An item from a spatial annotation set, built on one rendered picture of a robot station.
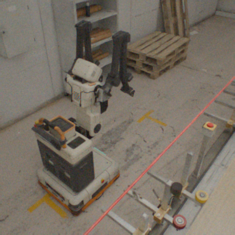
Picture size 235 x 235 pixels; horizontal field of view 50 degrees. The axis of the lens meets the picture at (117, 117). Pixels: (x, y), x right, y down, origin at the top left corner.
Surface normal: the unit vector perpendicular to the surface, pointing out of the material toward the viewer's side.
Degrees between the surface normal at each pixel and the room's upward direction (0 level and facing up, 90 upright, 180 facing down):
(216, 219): 0
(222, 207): 0
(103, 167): 0
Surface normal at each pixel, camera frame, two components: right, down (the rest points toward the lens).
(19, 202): 0.00, -0.79
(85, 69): -0.48, -0.19
